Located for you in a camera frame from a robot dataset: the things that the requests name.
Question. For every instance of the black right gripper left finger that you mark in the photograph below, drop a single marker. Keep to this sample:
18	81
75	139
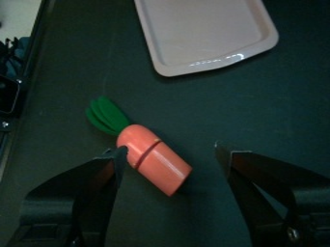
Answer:
85	193

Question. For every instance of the pink rectangular plate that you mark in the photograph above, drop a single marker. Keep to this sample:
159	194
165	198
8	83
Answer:
201	32

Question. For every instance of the orange toy carrot green leaves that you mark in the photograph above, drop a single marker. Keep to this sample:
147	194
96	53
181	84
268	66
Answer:
149	157

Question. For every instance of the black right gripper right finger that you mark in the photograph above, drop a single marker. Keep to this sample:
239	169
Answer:
262	193

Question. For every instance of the black metal table frame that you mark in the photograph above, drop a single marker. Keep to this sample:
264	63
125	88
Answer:
9	96

